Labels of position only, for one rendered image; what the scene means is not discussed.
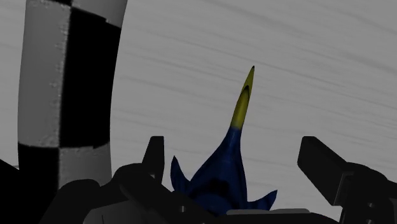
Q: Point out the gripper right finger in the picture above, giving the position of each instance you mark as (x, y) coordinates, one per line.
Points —
(356, 186)

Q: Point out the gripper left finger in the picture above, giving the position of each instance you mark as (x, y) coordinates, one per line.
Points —
(136, 189)

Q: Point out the blue figure with yellow spike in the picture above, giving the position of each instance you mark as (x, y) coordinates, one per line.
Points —
(223, 173)

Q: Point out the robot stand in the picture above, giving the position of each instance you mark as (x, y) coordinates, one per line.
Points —
(43, 93)

